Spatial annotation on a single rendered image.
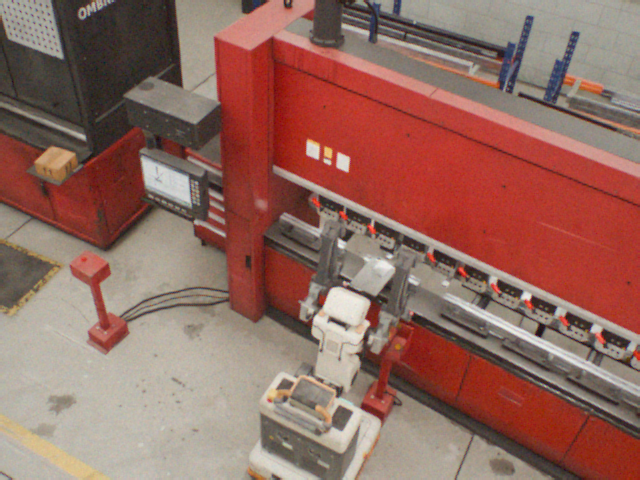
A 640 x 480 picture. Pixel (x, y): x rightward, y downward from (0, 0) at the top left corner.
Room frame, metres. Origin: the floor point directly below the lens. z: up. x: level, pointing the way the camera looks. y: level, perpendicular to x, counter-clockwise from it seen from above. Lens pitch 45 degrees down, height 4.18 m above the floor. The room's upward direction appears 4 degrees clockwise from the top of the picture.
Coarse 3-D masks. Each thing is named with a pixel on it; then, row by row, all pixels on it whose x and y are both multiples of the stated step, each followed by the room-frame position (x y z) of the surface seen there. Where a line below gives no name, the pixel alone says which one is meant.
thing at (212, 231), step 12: (216, 144) 4.16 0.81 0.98; (192, 156) 4.00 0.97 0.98; (204, 156) 4.01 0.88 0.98; (216, 156) 4.02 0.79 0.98; (216, 168) 3.89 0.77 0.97; (216, 192) 3.91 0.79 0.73; (216, 204) 3.89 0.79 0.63; (216, 216) 3.90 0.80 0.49; (204, 228) 3.98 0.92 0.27; (216, 228) 3.91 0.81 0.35; (204, 240) 3.98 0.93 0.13; (216, 240) 3.92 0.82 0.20
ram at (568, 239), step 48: (288, 96) 3.40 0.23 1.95; (336, 96) 3.24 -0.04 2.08; (288, 144) 3.39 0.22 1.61; (336, 144) 3.23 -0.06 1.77; (384, 144) 3.07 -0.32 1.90; (432, 144) 2.94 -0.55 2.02; (480, 144) 2.82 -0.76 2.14; (336, 192) 3.21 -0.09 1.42; (384, 192) 3.05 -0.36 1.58; (432, 192) 2.91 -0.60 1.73; (480, 192) 2.78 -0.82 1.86; (528, 192) 2.67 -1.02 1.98; (576, 192) 2.56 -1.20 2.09; (480, 240) 2.75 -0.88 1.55; (528, 240) 2.63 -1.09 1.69; (576, 240) 2.52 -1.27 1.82; (624, 240) 2.42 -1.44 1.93; (576, 288) 2.47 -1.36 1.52; (624, 288) 2.37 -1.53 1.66; (624, 336) 2.31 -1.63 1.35
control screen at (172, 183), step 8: (144, 160) 3.22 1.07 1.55; (152, 160) 3.20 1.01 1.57; (144, 168) 3.23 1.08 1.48; (152, 168) 3.20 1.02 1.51; (160, 168) 3.17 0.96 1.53; (168, 168) 3.15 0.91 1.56; (144, 176) 3.23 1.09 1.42; (152, 176) 3.21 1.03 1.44; (160, 176) 3.18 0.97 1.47; (168, 176) 3.15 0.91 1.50; (176, 176) 3.12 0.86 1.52; (184, 176) 3.10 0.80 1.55; (152, 184) 3.21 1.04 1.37; (160, 184) 3.18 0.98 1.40; (168, 184) 3.15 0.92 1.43; (176, 184) 3.13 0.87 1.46; (184, 184) 3.10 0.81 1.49; (160, 192) 3.19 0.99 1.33; (168, 192) 3.16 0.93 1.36; (176, 192) 3.13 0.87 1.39; (184, 192) 3.10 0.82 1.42; (176, 200) 3.14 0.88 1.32; (184, 200) 3.11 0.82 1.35
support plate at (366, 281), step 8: (368, 264) 3.02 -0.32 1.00; (376, 264) 3.03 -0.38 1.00; (360, 272) 2.95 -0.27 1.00; (368, 272) 2.96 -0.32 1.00; (392, 272) 2.97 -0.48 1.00; (352, 280) 2.88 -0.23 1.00; (360, 280) 2.88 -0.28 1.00; (368, 280) 2.89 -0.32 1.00; (376, 280) 2.89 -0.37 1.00; (384, 280) 2.90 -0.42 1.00; (360, 288) 2.82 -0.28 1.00; (368, 288) 2.82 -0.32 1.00; (376, 288) 2.83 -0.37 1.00
